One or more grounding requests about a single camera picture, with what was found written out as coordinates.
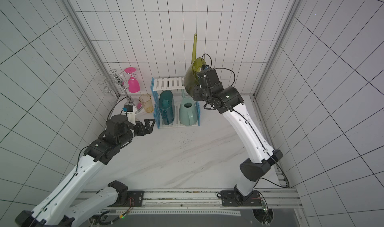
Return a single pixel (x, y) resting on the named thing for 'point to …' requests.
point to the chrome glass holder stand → (118, 82)
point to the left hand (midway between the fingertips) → (146, 124)
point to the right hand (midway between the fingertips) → (192, 90)
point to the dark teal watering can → (167, 106)
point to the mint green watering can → (188, 111)
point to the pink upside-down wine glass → (133, 84)
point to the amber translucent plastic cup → (145, 98)
